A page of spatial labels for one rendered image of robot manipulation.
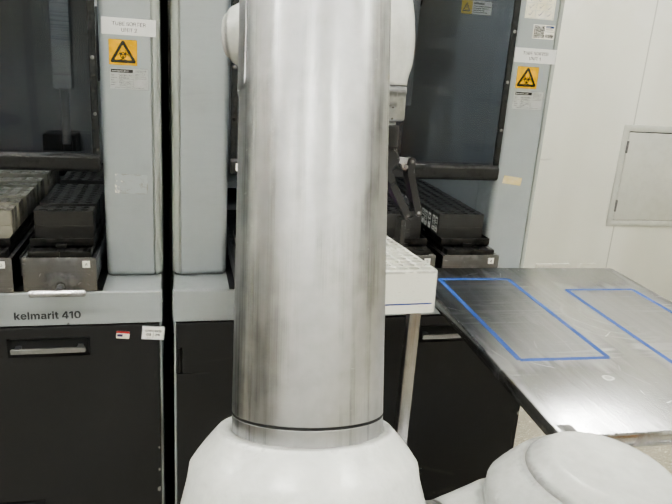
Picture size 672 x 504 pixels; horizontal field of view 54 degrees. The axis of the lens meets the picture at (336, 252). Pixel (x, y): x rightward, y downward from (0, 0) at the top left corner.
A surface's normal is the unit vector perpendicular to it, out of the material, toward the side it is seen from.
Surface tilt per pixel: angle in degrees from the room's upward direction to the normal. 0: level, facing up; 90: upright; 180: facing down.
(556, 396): 0
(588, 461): 6
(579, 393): 0
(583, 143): 90
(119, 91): 90
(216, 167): 90
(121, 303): 90
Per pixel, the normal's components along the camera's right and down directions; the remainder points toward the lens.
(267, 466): -0.20, -0.67
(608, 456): 0.17, -0.94
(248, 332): -0.72, -0.02
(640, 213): 0.22, 0.30
